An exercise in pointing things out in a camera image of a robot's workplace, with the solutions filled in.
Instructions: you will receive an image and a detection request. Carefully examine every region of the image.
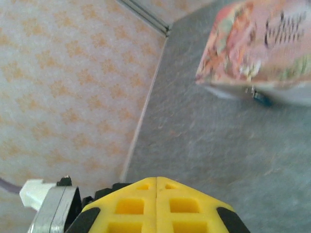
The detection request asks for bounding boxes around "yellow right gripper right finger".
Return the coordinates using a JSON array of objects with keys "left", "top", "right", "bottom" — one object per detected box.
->
[{"left": 155, "top": 176, "right": 251, "bottom": 233}]

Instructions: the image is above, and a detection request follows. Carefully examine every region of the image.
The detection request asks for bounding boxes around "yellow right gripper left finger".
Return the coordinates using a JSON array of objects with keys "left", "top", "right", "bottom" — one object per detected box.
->
[{"left": 63, "top": 177, "right": 158, "bottom": 233}]

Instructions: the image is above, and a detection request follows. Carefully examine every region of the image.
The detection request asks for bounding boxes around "small blue padlock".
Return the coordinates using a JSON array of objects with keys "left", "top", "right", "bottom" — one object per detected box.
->
[{"left": 251, "top": 89, "right": 274, "bottom": 107}]

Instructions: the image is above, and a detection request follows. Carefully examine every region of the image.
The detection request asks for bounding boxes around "white plastic connector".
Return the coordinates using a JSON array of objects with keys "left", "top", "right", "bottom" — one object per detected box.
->
[{"left": 18, "top": 179, "right": 58, "bottom": 209}]

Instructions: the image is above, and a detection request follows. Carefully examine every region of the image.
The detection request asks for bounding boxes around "grey metal bracket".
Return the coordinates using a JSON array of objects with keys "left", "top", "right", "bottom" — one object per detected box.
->
[{"left": 28, "top": 186, "right": 82, "bottom": 233}]

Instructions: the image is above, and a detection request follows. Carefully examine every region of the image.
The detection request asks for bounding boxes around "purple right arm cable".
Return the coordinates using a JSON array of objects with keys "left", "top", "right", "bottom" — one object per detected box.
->
[{"left": 0, "top": 177, "right": 22, "bottom": 195}]

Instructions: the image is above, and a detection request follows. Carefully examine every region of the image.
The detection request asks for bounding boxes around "aluminium frame post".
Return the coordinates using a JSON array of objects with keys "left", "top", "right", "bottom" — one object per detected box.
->
[{"left": 114, "top": 0, "right": 173, "bottom": 37}]

